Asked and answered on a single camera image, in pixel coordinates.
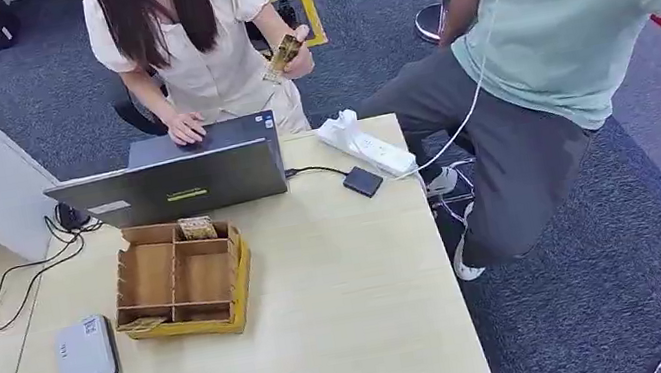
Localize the gold printed card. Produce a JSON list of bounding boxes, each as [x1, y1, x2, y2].
[[257, 31, 309, 84]]

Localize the long white cable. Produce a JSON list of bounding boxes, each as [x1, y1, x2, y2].
[[364, 0, 564, 182]]

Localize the small black hub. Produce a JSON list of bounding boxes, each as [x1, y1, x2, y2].
[[340, 161, 387, 203]]

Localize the short black hub cable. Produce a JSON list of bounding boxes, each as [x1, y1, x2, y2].
[[283, 159, 349, 187]]

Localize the flat lying cards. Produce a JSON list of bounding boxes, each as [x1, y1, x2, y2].
[[116, 312, 171, 337]]

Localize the black office chair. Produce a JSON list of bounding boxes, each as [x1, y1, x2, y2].
[[107, 71, 176, 145]]

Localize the person with white cable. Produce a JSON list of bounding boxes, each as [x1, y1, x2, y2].
[[339, 0, 661, 297]]

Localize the upright card stack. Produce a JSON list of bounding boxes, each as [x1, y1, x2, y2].
[[176, 212, 221, 246]]

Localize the grey flat device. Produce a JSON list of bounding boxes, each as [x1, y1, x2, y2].
[[49, 312, 121, 373]]

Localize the white charger plug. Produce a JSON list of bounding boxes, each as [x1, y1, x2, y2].
[[331, 107, 362, 145]]

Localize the grey laptop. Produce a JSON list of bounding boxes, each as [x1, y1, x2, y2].
[[36, 108, 293, 243]]

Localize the black power adapter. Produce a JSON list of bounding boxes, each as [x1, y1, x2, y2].
[[51, 197, 94, 234]]

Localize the long black power cable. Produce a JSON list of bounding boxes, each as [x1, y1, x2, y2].
[[0, 206, 119, 333]]

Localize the wooden compartment box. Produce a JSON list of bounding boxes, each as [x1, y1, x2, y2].
[[99, 207, 265, 354]]

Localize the white power strip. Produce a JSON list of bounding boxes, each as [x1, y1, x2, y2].
[[314, 104, 421, 191]]

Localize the yellow floor tape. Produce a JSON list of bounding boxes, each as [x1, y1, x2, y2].
[[270, 0, 329, 54]]

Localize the person at laptop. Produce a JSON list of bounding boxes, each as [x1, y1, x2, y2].
[[80, 0, 329, 166]]

